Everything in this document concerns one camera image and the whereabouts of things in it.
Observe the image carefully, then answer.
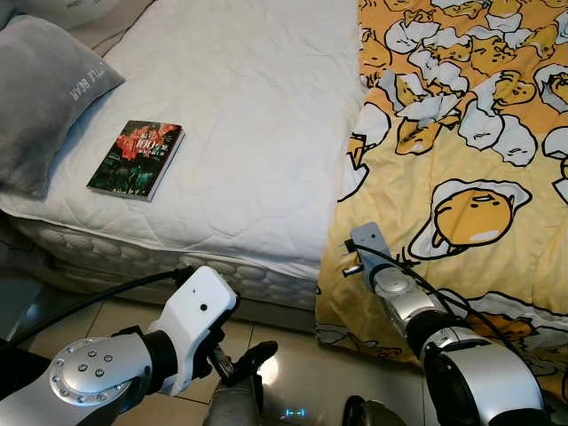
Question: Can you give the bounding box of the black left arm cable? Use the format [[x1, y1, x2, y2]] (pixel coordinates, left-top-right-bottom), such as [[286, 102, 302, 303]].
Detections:
[[0, 266, 196, 349]]

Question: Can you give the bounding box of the grey quilted bed base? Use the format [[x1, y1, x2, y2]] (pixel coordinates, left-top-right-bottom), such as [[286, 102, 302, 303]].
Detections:
[[0, 213, 320, 312]]

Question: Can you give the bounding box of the dark red cover book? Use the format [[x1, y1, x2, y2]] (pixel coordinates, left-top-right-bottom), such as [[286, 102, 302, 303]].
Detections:
[[86, 120, 185, 202]]

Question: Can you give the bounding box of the grey bear pillow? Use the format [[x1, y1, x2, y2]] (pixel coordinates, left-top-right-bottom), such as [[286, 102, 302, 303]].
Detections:
[[0, 13, 126, 201]]

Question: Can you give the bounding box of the yellow egg cartoon blanket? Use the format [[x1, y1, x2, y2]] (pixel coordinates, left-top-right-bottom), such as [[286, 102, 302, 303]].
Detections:
[[315, 0, 568, 400]]

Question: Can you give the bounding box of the grey left robot leg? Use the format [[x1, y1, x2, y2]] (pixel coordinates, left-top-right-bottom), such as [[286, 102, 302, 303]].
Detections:
[[204, 380, 269, 426]]

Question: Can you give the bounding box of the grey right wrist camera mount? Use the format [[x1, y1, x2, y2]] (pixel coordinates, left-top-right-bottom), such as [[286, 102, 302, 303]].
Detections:
[[349, 222, 398, 292]]

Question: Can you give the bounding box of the grey robot leg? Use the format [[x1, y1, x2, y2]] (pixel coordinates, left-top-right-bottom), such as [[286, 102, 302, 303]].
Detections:
[[344, 397, 400, 426], [204, 380, 269, 426]]

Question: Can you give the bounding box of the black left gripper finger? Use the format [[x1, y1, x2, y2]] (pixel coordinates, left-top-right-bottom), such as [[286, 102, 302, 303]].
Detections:
[[233, 342, 279, 385]]

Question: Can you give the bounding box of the grey right robot leg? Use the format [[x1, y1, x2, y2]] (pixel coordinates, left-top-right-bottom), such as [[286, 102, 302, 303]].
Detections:
[[344, 397, 400, 426]]

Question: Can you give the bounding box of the white quilted mattress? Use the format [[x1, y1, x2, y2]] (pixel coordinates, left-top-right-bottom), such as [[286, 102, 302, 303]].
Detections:
[[0, 0, 369, 283]]

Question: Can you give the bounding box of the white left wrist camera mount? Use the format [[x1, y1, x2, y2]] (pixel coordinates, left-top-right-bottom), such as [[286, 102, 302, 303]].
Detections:
[[160, 264, 239, 396]]

